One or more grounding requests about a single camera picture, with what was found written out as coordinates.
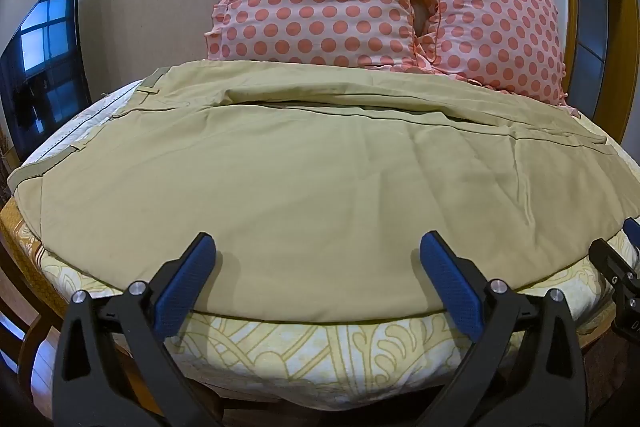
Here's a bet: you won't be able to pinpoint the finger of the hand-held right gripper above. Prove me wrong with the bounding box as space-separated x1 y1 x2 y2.
588 217 640 342

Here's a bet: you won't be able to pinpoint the patterned yellow bed sheet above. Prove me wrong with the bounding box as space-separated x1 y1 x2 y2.
0 79 640 410

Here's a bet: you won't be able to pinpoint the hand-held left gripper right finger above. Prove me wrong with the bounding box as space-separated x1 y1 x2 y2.
419 231 587 427

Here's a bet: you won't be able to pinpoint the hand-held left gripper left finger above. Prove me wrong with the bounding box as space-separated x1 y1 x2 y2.
52 232 217 427

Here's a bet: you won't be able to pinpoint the khaki pants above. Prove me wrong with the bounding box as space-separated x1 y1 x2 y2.
7 59 627 325

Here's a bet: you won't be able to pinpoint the black television screen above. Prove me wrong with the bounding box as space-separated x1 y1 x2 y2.
0 0 92 162

